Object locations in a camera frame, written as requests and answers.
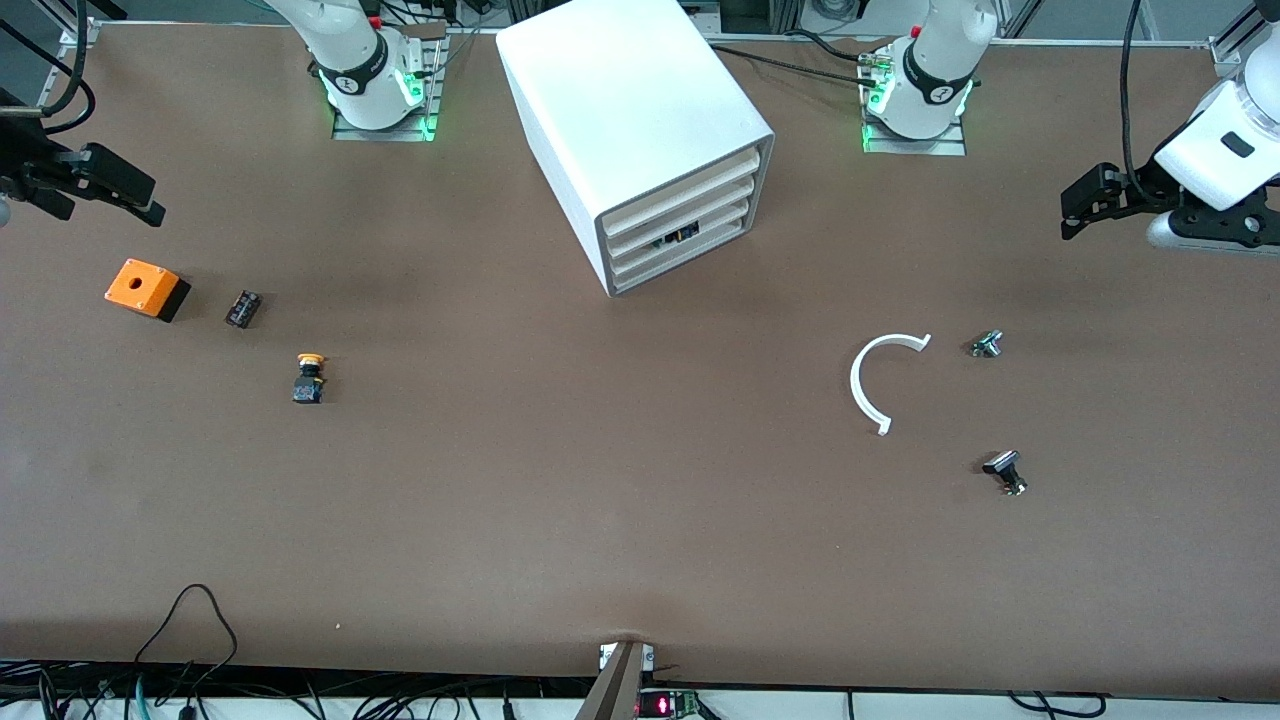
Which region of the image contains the yellow push button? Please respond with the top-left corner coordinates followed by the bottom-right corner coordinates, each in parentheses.
top-left (292, 352), bottom-right (328, 405)

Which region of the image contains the black equipment box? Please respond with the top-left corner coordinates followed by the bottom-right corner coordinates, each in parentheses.
top-left (720, 0), bottom-right (801, 35)

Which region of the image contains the device with red display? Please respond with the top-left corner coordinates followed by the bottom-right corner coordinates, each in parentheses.
top-left (638, 688), bottom-right (701, 720)

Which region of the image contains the orange black button enclosure box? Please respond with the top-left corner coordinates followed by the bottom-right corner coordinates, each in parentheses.
top-left (104, 258), bottom-right (191, 323)

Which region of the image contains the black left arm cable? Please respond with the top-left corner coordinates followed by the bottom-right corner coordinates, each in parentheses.
top-left (1119, 0), bottom-right (1147, 181)

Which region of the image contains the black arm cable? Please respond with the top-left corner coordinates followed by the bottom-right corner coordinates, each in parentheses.
top-left (0, 0), bottom-right (98, 136)
top-left (1119, 0), bottom-right (1147, 181)

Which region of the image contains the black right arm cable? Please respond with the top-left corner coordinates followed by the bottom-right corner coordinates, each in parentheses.
top-left (0, 0), bottom-right (98, 136)

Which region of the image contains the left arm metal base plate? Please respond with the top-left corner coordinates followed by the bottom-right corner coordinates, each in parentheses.
top-left (862, 45), bottom-right (968, 157)

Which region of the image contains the thin black table cable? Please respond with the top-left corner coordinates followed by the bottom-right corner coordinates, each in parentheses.
top-left (785, 28), bottom-right (876, 63)

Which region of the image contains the white C-shaped plastic ring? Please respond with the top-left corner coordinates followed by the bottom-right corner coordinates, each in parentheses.
top-left (850, 332), bottom-right (933, 437)

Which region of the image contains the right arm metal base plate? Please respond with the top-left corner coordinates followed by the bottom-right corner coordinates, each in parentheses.
top-left (332, 25), bottom-right (444, 143)

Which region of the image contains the thick black table cable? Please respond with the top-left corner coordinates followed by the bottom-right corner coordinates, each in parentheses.
top-left (700, 42), bottom-right (881, 89)

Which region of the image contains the black looped cable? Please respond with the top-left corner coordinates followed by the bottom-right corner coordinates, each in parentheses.
top-left (135, 584), bottom-right (239, 720)

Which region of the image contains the black floor cable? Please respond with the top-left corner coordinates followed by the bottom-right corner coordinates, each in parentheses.
top-left (1008, 691), bottom-right (1107, 718)

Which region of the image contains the grey camera mount bar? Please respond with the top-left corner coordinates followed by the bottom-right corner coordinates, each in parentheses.
top-left (575, 640), bottom-right (646, 720)

